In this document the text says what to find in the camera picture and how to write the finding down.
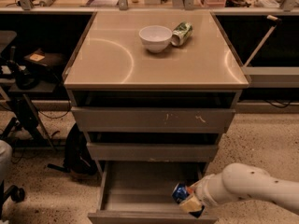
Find middle drawer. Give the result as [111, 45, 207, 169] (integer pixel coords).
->
[87, 143, 218, 162]

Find blue pepsi can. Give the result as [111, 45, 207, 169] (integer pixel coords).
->
[172, 183, 205, 218]

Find white bowl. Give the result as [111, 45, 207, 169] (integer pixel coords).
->
[139, 25, 172, 53]

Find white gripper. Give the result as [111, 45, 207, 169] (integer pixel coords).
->
[179, 175, 225, 213]

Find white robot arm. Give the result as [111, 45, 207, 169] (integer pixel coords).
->
[172, 163, 299, 217]

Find green soda can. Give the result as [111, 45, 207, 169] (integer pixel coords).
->
[171, 21, 192, 47]

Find top drawer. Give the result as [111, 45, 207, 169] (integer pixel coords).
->
[72, 107, 235, 133]

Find white stick with cork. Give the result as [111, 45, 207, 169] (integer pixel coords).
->
[243, 15, 282, 68]

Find grey drawer cabinet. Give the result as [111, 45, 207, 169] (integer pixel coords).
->
[61, 9, 251, 224]

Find open bottom drawer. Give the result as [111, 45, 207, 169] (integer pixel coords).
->
[88, 161, 217, 224]

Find black box with label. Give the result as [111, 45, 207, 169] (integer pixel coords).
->
[23, 49, 67, 75]

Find black backpack on floor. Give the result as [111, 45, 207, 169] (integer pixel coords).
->
[47, 124, 97, 176]

